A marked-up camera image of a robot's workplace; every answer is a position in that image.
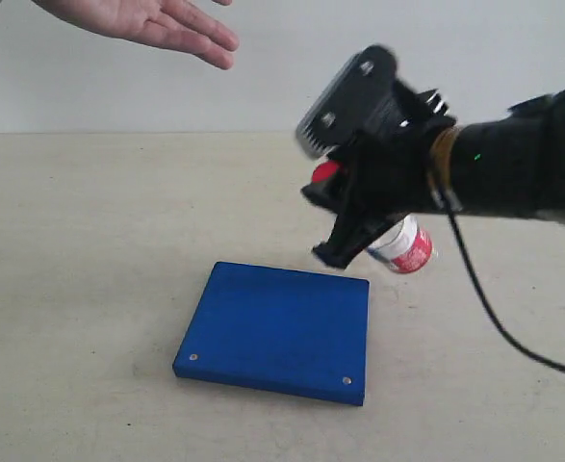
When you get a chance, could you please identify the person's open hand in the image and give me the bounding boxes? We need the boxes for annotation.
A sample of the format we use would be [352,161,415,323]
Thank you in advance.
[36,0,240,70]

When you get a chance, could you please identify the blue binder folder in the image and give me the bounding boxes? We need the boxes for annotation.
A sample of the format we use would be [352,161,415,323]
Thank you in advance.
[172,262,370,406]

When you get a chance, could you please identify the clear bottle red cap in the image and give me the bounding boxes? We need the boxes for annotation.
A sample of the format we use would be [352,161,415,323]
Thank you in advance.
[311,161,435,274]

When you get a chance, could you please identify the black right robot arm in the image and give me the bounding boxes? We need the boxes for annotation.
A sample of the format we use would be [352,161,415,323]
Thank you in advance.
[302,90,565,269]

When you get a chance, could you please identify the black camera cable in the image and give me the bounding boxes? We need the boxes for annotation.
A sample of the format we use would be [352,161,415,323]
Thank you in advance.
[425,167,565,377]

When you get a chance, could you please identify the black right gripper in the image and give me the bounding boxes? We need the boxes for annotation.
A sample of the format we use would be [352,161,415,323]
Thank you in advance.
[300,80,458,269]

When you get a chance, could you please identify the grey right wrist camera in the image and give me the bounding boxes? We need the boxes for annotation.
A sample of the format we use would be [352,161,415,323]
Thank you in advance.
[295,44,398,160]

